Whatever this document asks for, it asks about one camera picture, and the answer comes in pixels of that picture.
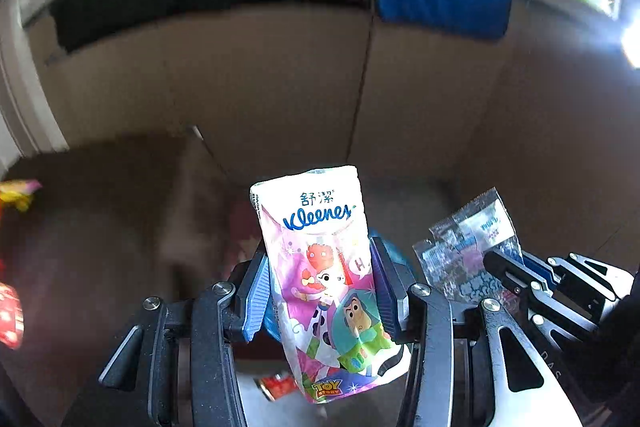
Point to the red small snack packet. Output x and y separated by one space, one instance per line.
277 386

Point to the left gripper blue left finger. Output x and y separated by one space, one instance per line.
255 295

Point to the clear silver plastic wrapper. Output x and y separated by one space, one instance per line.
452 259

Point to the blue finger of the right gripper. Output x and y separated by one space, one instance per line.
514 276
541 268

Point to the red foil snack bag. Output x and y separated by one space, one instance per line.
12 325

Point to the yellow white wrapper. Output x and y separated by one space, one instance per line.
18 193

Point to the red floor mat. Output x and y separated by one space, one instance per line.
244 234

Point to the Kleenex tissue pack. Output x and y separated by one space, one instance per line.
322 287

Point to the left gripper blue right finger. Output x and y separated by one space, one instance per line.
392 283

